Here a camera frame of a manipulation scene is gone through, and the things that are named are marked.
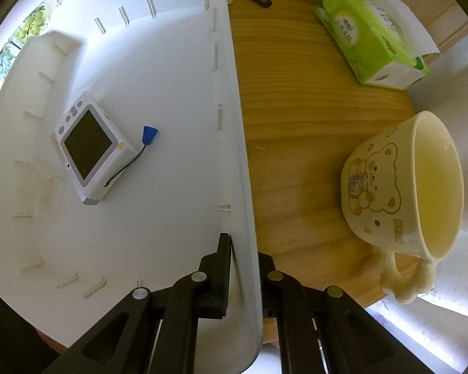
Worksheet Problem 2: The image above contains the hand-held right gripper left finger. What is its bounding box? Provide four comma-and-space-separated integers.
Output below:
43, 233, 232, 374

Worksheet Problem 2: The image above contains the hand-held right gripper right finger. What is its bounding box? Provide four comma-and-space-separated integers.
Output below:
257, 252, 426, 374

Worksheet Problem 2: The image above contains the black lanyard with blue tip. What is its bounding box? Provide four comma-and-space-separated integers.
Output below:
103, 125, 159, 188

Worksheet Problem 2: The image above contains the white handheld game console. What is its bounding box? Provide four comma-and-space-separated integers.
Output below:
51, 91, 137, 206

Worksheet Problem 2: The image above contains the white plastic tray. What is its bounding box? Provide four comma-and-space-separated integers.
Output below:
0, 0, 264, 374

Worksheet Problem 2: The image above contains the cream bear mug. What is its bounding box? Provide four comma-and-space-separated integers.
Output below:
340, 110, 465, 305

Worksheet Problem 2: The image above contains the person's dark clothing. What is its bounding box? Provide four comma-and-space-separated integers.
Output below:
0, 273, 69, 374

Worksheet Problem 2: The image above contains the green tissue pack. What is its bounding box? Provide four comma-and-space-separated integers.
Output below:
315, 0, 441, 89

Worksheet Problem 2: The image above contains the grape print flattened carton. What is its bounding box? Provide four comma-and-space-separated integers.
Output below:
0, 2, 53, 102

